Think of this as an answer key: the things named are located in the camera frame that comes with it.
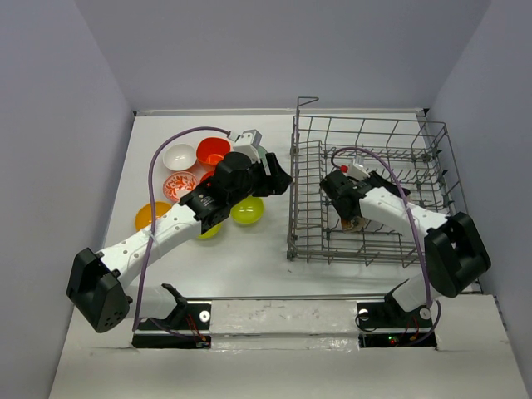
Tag beige painted ceramic bowl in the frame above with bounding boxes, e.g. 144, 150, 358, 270
341, 216, 370, 234

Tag lime green bowl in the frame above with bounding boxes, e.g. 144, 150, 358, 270
197, 224, 222, 240
230, 196, 264, 225

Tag grey wire dish rack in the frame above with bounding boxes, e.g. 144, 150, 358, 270
287, 96, 468, 267

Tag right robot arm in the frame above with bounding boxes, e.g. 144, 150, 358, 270
320, 170, 491, 326

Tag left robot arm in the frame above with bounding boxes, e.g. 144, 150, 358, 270
66, 151, 292, 333

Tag pale green ceramic bowl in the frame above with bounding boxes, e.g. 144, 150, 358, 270
258, 145, 267, 163

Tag orange square bowl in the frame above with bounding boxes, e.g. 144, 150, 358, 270
196, 137, 232, 166

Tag small white bowl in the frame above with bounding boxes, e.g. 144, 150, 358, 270
163, 144, 197, 171

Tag red white patterned bowl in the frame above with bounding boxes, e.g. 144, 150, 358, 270
162, 171, 198, 203

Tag yellow bowl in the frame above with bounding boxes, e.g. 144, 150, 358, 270
135, 201, 172, 231

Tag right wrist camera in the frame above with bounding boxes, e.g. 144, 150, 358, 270
340, 159, 370, 181

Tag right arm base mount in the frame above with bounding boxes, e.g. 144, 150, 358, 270
355, 276, 441, 347

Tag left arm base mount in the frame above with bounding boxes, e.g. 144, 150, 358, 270
131, 283, 212, 350

